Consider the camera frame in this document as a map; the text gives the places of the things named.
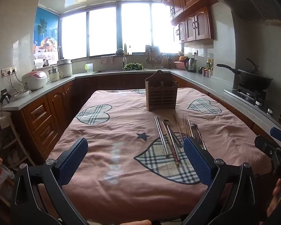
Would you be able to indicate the metal dish rack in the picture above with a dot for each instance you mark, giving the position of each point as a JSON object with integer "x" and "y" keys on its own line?
{"x": 153, "y": 55}

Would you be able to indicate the metal kitchen faucet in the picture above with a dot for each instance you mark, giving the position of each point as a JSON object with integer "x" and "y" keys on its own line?
{"x": 124, "y": 59}

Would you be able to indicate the gas stove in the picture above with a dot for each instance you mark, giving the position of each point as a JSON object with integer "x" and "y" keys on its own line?
{"x": 250, "y": 95}

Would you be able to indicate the wooden upper cabinets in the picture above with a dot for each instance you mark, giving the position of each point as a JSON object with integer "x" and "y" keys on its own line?
{"x": 201, "y": 25}

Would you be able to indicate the clear jug green lid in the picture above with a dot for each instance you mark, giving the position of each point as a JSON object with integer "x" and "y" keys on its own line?
{"x": 89, "y": 68}

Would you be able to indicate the person's right hand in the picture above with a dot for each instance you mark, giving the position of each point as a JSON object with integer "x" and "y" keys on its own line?
{"x": 278, "y": 189}

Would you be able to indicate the yellow bottle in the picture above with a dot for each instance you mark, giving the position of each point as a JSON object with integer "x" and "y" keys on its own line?
{"x": 125, "y": 49}

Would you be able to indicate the yellow seasoning bottles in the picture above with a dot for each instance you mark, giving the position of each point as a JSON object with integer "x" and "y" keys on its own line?
{"x": 209, "y": 64}

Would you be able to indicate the pink plaid heart tablecloth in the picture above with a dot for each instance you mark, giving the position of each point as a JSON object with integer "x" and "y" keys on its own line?
{"x": 112, "y": 126}

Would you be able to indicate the wooden utensil holder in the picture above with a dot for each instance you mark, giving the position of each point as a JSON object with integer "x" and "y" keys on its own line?
{"x": 161, "y": 93}

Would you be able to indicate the pink dish rag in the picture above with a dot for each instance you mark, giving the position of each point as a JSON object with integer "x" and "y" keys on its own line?
{"x": 107, "y": 60}

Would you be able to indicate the white storage shelf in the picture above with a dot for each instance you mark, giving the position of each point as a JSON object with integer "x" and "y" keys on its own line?
{"x": 9, "y": 140}

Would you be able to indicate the blue fruit print blind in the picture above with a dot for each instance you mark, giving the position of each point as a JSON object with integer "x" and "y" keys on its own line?
{"x": 45, "y": 35}

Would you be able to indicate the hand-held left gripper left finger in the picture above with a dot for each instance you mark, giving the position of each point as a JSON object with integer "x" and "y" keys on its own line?
{"x": 72, "y": 161}

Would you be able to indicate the large kitchen window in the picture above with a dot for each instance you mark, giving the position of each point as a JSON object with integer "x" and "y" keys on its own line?
{"x": 103, "y": 32}

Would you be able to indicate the wooden cabinets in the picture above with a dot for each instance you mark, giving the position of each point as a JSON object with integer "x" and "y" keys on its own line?
{"x": 39, "y": 121}
{"x": 201, "y": 25}

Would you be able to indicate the large white electric cooker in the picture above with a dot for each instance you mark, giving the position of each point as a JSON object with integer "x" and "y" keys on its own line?
{"x": 65, "y": 68}

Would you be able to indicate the white wall socket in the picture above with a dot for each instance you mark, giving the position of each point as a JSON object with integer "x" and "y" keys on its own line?
{"x": 194, "y": 52}

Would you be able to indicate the white pink rice cooker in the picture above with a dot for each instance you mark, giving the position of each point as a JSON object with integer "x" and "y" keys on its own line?
{"x": 35, "y": 79}

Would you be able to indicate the wooden lower cabinets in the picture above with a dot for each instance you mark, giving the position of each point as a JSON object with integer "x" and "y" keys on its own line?
{"x": 39, "y": 121}

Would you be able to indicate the small white electric pot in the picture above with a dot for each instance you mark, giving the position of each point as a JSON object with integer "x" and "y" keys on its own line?
{"x": 54, "y": 75}

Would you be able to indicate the small spice jars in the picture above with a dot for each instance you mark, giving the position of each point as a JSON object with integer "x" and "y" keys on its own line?
{"x": 206, "y": 73}

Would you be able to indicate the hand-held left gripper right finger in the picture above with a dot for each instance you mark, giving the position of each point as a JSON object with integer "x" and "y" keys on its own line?
{"x": 197, "y": 161}

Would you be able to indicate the green leafy vegetables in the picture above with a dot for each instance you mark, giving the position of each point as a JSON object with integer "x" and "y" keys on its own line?
{"x": 133, "y": 66}

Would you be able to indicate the metal fork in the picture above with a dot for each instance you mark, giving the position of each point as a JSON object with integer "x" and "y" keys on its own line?
{"x": 200, "y": 140}

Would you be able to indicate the orange bowl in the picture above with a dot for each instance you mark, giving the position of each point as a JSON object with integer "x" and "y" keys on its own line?
{"x": 182, "y": 58}

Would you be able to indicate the steel range hood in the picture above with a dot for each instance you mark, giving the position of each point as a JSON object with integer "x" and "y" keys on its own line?
{"x": 250, "y": 0}

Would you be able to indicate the black wok with lid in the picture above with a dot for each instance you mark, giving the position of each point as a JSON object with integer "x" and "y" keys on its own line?
{"x": 255, "y": 78}

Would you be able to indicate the steel electric kettle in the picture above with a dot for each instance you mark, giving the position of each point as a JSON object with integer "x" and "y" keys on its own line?
{"x": 190, "y": 65}

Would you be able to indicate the black device on stand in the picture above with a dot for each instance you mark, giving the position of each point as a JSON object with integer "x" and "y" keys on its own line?
{"x": 5, "y": 96}

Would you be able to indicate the white paper towel pack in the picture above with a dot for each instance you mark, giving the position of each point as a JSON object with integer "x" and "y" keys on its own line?
{"x": 38, "y": 63}

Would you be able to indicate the pink plastic basin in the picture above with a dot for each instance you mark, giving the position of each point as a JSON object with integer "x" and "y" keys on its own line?
{"x": 179, "y": 65}

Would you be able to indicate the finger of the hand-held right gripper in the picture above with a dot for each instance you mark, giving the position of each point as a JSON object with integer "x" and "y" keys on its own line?
{"x": 279, "y": 134}
{"x": 264, "y": 145}

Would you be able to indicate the kitchen sink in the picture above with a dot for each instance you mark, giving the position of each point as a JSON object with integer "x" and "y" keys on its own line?
{"x": 107, "y": 71}

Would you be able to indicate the wooden chopstick red patterned end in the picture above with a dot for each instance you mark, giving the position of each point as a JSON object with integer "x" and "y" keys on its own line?
{"x": 172, "y": 145}

